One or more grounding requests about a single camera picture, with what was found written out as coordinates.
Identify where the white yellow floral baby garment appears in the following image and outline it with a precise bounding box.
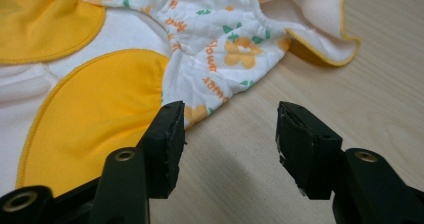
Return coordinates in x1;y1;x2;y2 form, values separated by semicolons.
0;0;362;198

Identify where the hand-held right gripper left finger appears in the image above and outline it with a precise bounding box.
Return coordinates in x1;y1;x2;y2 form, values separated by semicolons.
136;100;186;200

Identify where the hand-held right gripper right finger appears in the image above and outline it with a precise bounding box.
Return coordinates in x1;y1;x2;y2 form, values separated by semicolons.
275;100;344;201

